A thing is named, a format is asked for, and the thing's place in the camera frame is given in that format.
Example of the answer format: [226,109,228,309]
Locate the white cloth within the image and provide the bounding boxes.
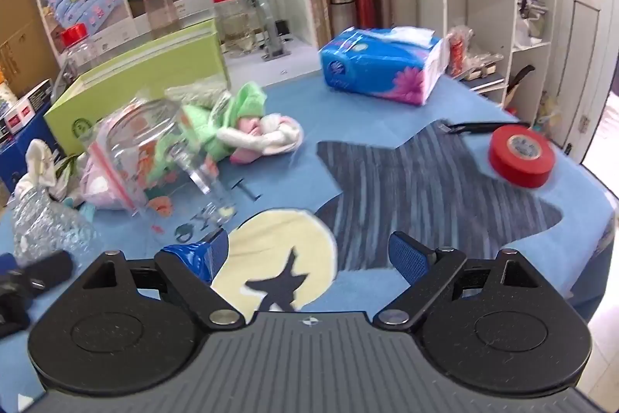
[14,139,62,202]

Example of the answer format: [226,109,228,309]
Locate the beige thermos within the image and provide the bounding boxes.
[390,0,417,29]

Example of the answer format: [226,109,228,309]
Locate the clear jar with red lid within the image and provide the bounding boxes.
[60,25,105,76]

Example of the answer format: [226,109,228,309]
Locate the black handled pliers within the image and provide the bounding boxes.
[504,64,536,110]

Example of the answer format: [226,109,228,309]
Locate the green cardboard box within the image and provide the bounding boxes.
[43,19,231,154]

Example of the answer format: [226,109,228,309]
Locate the blue tissue pack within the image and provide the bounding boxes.
[318,27,450,106]

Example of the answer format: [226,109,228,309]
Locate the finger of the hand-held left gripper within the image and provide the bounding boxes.
[19,250,74,295]
[0,276,34,339]

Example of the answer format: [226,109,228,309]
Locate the green fleece cloth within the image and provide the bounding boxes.
[181,81,268,162]

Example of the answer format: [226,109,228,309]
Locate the short steel thermos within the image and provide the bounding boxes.
[330,0,357,39]

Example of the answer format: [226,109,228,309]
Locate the red snack packet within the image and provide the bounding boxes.
[446,27,477,78]

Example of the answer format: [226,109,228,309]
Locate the blue star printed tablecloth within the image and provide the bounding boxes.
[0,73,619,339]

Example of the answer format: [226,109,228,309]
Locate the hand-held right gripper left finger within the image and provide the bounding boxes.
[77,230,246,331]

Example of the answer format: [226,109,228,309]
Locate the clear printed plastic cup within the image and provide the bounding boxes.
[86,98,239,245]

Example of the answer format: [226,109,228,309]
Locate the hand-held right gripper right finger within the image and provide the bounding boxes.
[374,230,543,331]

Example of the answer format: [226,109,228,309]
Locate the pink tissue pack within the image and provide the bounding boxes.
[79,156,137,211]

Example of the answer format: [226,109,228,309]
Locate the blue storage box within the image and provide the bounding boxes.
[0,101,66,196]

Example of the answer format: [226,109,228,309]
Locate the red tape roll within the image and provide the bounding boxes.
[487,125,556,189]

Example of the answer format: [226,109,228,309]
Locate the white shelf unit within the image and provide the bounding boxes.
[438,0,564,138]

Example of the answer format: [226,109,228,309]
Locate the black and white small box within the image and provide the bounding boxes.
[0,78,54,134]

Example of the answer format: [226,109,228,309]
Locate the pink and white sock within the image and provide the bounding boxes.
[217,114,305,165]

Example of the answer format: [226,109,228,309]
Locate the grey metal rack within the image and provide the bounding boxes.
[243,0,294,62]

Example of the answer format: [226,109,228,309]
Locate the crinkled clear plastic bag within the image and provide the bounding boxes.
[9,188,103,269]

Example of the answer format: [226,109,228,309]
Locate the tall steel thermos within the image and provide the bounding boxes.
[306,0,332,49]

